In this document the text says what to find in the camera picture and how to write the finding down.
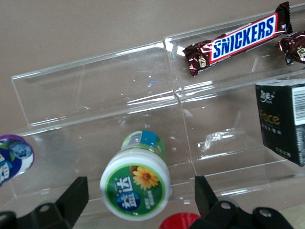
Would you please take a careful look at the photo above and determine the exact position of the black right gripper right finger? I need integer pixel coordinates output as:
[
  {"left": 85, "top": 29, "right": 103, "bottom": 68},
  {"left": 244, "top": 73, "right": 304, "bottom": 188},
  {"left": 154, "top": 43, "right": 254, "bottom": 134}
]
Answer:
[{"left": 190, "top": 176, "right": 248, "bottom": 229}]

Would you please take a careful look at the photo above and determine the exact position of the clear acrylic tiered stand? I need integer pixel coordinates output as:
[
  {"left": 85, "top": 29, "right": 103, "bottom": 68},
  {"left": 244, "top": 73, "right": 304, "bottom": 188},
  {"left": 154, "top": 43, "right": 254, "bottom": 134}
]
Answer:
[{"left": 0, "top": 2, "right": 305, "bottom": 215}]

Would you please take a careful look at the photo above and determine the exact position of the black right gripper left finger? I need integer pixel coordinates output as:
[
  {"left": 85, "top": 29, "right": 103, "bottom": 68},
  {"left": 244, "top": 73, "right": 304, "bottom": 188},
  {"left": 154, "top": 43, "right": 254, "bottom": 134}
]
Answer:
[{"left": 30, "top": 176, "right": 90, "bottom": 229}]

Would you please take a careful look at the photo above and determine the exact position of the purple gum bottle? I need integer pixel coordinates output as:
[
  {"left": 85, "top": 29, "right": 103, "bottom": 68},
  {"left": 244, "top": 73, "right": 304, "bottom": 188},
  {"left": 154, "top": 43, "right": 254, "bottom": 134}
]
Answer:
[{"left": 0, "top": 134, "right": 35, "bottom": 188}]

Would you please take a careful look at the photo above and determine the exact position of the black tissue pack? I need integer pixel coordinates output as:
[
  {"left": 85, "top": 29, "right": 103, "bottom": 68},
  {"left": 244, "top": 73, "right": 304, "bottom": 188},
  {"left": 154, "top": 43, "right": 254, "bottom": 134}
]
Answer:
[{"left": 254, "top": 78, "right": 305, "bottom": 167}]

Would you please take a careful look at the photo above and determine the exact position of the Snickers chocolate bar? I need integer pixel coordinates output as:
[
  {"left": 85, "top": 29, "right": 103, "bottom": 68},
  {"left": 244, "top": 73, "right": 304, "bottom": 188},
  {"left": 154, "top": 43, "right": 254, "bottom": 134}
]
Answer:
[
  {"left": 182, "top": 1, "right": 294, "bottom": 77},
  {"left": 278, "top": 30, "right": 305, "bottom": 66}
]

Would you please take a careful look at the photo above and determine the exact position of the green gum bottle white lid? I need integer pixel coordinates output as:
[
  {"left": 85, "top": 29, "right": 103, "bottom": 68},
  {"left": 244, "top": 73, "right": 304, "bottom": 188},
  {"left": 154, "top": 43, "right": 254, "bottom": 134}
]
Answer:
[{"left": 99, "top": 130, "right": 173, "bottom": 221}]

